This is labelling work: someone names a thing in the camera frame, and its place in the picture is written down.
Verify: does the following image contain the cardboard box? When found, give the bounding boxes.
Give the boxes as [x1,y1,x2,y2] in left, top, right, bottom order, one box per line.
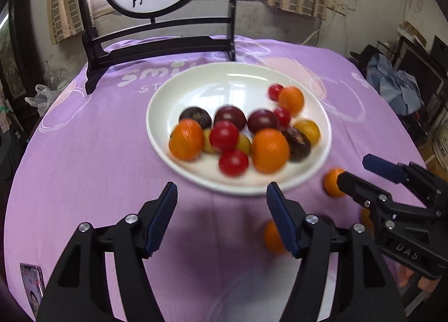
[431,133,448,183]

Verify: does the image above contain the dark red plum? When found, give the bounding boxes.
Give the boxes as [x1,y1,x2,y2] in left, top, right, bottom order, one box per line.
[247,109,280,134]
[214,106,246,130]

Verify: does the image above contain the red cherry tomato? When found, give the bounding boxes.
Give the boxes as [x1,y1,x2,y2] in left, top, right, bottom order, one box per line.
[274,107,292,127]
[268,84,285,101]

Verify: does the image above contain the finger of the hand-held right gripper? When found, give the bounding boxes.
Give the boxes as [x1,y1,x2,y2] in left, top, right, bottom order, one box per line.
[337,171,442,228]
[362,154,448,208]

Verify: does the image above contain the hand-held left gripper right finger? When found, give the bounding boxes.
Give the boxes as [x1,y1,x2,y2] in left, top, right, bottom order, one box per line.
[266,182,407,322]

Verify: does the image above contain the white wall cable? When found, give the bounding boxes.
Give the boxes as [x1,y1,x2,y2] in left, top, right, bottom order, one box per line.
[303,29,322,46]

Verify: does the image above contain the large orange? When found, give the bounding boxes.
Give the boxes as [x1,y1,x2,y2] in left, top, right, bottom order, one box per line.
[169,119,205,162]
[251,128,290,174]

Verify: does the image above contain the person's right hand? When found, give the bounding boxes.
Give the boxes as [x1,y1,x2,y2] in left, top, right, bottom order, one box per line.
[397,265,440,295]

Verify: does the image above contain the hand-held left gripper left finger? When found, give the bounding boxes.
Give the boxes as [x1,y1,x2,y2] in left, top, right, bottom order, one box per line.
[37,182,178,322]

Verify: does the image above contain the dark cloth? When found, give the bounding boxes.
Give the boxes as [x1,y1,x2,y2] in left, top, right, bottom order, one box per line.
[350,44,378,71]

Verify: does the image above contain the yellow-green tomato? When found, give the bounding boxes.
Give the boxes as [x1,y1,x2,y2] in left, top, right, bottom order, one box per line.
[293,119,321,148]

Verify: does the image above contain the small yellow tomato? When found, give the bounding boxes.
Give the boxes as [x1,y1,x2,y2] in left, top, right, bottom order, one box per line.
[236,133,253,155]
[203,129,216,153]

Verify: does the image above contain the dark wooden cabinet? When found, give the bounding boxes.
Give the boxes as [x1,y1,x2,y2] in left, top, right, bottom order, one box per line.
[0,0,39,134]

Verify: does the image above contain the clear plastic bag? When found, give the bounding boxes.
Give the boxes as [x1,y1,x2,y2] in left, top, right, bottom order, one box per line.
[44,60,71,89]

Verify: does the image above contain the white plastic bag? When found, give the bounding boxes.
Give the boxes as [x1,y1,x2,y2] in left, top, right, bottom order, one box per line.
[24,84,57,117]

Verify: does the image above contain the dark purple passion fruit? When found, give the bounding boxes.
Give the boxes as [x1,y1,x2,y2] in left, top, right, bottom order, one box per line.
[179,107,213,129]
[281,127,312,162]

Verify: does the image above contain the white oval plate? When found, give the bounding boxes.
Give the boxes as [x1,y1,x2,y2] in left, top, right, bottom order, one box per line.
[146,62,332,197]

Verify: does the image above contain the purple tablecloth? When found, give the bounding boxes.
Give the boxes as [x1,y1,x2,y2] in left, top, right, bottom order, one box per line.
[3,35,431,322]

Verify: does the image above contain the small printed card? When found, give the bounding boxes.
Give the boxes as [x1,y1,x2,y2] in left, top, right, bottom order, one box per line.
[20,263,45,319]

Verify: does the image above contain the blue cloth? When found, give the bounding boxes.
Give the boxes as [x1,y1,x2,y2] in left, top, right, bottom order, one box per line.
[367,54,425,116]

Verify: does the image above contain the small orange mandarin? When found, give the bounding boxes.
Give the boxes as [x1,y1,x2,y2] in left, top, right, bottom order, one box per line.
[360,208,374,233]
[264,220,288,253]
[323,167,347,198]
[278,86,305,116]

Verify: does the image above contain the black framed decorative screen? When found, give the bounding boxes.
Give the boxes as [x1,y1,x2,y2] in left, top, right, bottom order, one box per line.
[75,0,239,95]

